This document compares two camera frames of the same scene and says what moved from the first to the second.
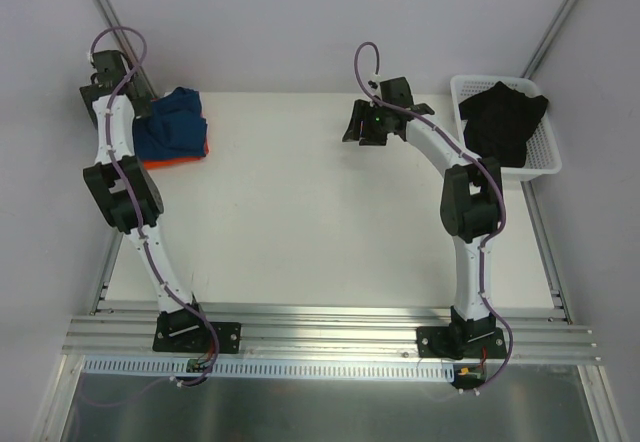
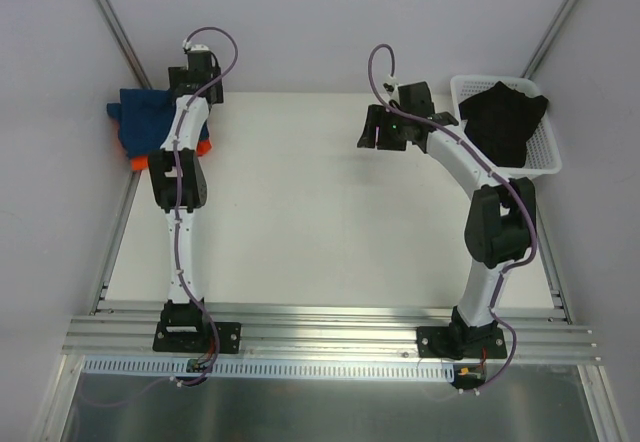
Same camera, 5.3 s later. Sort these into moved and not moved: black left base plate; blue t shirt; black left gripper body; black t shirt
Moved: black left gripper body
Not moved: black left base plate; black t shirt; blue t shirt
